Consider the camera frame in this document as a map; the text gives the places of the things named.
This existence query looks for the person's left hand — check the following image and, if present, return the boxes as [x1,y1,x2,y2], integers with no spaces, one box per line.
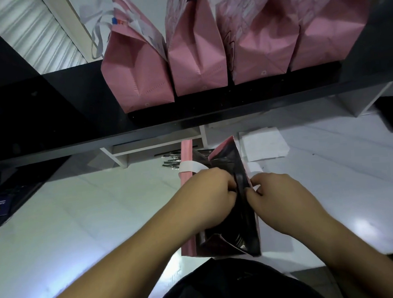
[171,166,241,235]

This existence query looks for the person's right hand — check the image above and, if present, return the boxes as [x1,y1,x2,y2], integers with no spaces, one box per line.
[244,170,324,241]

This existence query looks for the black glossy pouch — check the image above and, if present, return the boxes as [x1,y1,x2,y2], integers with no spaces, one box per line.
[191,144,262,260]

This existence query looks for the pink gift bag white handles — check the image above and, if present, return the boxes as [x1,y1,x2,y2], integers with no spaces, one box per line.
[175,135,263,261]

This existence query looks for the person's left forearm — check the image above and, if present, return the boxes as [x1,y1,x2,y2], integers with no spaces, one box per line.
[30,190,205,298]

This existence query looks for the person's right forearm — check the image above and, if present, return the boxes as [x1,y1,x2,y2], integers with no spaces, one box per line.
[298,206,393,298]

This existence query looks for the white paper sheets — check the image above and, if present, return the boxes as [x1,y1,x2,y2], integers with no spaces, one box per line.
[238,126,290,163]

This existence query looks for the bundle of metal pens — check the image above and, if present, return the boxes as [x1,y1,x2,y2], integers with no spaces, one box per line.
[154,148,215,170]

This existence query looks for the person's black clothing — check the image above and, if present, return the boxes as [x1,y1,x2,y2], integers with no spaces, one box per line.
[150,252,328,298]

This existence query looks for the white desk organizer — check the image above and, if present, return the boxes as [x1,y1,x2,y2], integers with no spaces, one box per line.
[98,125,209,169]

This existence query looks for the pink paper gift bag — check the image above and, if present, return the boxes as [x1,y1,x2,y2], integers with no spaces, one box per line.
[286,0,376,72]
[164,0,230,97]
[88,0,175,115]
[215,0,303,86]

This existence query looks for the white shelf support block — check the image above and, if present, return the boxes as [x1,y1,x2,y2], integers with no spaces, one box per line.
[335,81,393,118]

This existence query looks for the black shelf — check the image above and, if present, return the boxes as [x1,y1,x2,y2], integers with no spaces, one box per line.
[0,0,393,169]

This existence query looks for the black side cabinet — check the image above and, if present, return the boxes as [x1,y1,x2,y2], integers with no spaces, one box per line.
[0,156,74,233]

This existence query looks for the dark blue small box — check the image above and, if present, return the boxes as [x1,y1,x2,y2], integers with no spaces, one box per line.
[0,195,16,219]

